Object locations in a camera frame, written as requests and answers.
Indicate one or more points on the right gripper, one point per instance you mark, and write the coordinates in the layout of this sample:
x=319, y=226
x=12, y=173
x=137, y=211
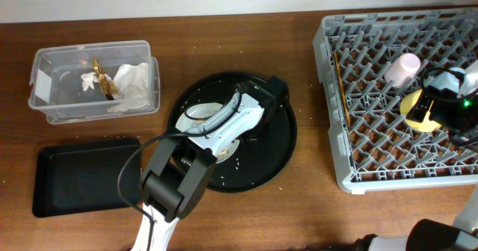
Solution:
x=444, y=99

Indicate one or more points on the yellow plastic bowl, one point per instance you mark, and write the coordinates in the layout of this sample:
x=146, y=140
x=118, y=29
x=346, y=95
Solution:
x=406, y=105

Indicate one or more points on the pink plastic cup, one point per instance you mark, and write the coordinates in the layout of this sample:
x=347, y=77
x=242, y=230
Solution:
x=402, y=69

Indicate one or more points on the wooden chopstick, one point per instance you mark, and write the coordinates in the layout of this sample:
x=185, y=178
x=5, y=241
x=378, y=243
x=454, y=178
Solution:
x=344, y=101
x=338, y=70

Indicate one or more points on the peanut shells and rice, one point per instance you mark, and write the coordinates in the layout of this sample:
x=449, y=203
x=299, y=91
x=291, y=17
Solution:
x=223, y=154

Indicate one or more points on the grey plate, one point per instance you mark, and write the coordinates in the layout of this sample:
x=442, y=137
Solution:
x=203, y=110

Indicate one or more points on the white napkin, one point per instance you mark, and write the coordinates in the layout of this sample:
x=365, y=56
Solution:
x=132, y=82

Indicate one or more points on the blue plastic cup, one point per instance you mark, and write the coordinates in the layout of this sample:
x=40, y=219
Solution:
x=446, y=84

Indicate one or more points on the gold snack wrapper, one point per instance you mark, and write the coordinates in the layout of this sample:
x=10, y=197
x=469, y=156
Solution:
x=107, y=85

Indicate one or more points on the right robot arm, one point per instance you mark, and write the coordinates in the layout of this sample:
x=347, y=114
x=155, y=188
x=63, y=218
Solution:
x=431, y=235

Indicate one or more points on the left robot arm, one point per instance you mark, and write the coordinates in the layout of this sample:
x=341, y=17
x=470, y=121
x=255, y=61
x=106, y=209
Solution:
x=230, y=132

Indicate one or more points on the grey dishwasher rack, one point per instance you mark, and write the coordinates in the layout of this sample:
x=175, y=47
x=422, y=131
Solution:
x=379, y=151

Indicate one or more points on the clear plastic waste bin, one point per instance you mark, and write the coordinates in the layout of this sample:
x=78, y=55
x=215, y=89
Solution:
x=61, y=91

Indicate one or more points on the round black tray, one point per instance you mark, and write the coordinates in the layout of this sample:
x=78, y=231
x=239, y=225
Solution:
x=258, y=156

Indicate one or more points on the black rectangular bin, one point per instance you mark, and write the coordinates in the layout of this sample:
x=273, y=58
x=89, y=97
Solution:
x=83, y=177

